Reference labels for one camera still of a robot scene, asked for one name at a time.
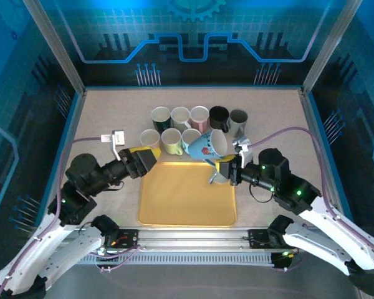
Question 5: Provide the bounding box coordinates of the pale pink mug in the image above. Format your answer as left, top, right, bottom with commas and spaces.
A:
139, 128, 161, 150

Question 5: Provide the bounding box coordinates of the blue floral mug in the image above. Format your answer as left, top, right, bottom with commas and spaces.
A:
186, 129, 229, 166

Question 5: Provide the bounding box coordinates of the light green mug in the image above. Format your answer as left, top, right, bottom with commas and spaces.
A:
160, 128, 184, 156

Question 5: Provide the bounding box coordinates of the dark green mug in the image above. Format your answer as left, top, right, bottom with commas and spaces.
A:
151, 106, 171, 131

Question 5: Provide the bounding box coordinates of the light blue mug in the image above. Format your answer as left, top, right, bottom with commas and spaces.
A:
181, 128, 203, 150

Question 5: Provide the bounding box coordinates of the black mug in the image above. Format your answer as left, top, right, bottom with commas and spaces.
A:
208, 105, 231, 134

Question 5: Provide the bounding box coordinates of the white mug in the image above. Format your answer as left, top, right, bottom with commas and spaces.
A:
170, 107, 193, 130

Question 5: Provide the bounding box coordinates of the yellow tray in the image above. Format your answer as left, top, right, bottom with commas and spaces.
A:
138, 161, 237, 227

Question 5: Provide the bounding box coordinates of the black base connector block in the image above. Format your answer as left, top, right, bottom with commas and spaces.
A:
270, 251, 295, 271

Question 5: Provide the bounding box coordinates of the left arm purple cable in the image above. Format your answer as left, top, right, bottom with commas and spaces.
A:
0, 136, 103, 298

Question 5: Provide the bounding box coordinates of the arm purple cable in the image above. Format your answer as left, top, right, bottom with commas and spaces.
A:
251, 126, 374, 259
0, 136, 103, 298

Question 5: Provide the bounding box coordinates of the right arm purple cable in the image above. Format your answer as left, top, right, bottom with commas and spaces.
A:
251, 126, 374, 259

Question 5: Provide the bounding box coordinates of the aluminium side rail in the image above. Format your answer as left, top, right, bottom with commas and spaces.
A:
48, 88, 87, 200
299, 88, 348, 227

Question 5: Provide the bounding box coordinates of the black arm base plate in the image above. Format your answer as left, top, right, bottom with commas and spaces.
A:
247, 229, 305, 250
108, 229, 140, 250

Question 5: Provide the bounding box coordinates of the aluminium front rail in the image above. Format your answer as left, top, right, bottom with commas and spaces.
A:
62, 226, 362, 254

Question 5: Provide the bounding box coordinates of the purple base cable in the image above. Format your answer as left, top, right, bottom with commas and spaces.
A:
95, 241, 141, 273

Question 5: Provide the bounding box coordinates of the slotted grey cable duct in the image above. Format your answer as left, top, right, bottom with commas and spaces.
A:
80, 252, 277, 266

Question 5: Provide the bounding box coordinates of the aluminium corner post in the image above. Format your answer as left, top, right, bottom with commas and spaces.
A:
22, 0, 87, 96
301, 0, 363, 96

